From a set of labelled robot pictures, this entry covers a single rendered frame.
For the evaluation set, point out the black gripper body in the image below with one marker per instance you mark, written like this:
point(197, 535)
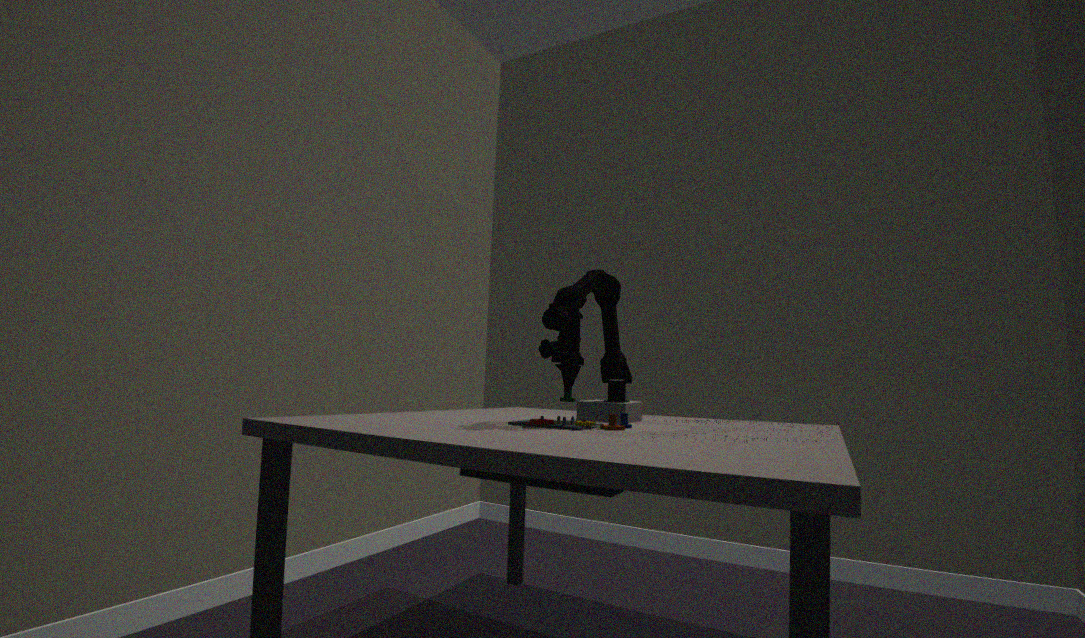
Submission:
point(570, 345)

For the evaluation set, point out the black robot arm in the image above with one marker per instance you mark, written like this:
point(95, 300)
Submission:
point(563, 315)

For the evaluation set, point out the orange gear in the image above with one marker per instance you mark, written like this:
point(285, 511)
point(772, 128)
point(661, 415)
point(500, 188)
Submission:
point(612, 424)

